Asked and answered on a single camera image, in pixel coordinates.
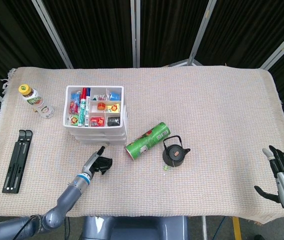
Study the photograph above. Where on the black folding stand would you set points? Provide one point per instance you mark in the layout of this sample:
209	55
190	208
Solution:
17	162

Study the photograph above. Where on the white table leg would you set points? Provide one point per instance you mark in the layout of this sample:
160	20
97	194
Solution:
204	227

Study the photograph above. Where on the small white red packet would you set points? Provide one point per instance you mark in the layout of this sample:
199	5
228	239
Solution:
100	97

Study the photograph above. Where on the lion print sticker packet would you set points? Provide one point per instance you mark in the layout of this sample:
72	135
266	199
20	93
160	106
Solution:
75	120

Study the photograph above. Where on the red candy packet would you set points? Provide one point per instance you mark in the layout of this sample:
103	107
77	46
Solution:
74	107

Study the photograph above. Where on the small green tea tag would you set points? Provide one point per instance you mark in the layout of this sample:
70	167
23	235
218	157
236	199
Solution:
166	168

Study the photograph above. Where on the yellow cap drink bottle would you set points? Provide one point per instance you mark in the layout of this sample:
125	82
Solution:
35	101

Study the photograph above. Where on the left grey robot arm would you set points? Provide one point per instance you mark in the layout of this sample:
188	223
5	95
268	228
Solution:
69	195

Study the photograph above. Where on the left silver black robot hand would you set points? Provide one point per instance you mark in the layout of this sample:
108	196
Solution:
98	163

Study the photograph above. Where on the beige woven tablecloth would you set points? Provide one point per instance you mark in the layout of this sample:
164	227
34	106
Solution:
207	112

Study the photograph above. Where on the green chips can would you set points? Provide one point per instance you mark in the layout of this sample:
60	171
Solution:
147	140

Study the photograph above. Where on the blue foil packet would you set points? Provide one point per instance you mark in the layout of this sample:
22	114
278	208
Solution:
115	96

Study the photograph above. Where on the yellow red snack packet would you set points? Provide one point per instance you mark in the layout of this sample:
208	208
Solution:
114	108

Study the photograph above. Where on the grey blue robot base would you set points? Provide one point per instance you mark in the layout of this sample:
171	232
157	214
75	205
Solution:
132	228

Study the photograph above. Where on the small orange round tin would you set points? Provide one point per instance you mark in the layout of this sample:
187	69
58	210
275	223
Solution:
101	106

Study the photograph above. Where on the red cap marker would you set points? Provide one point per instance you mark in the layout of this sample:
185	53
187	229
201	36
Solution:
82	107

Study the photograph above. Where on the clear plastic storage bin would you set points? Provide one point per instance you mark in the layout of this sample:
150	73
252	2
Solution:
94	143
97	133
99	138

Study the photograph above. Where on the black teapot kettle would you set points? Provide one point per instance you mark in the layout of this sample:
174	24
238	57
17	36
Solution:
173	155

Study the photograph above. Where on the blue candy packet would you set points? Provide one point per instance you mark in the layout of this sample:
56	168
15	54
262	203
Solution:
75	97

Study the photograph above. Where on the white drawer organizer box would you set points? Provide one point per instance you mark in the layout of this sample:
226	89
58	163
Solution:
94	128

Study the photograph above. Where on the blue cap marker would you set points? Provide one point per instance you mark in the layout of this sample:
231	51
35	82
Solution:
88	105

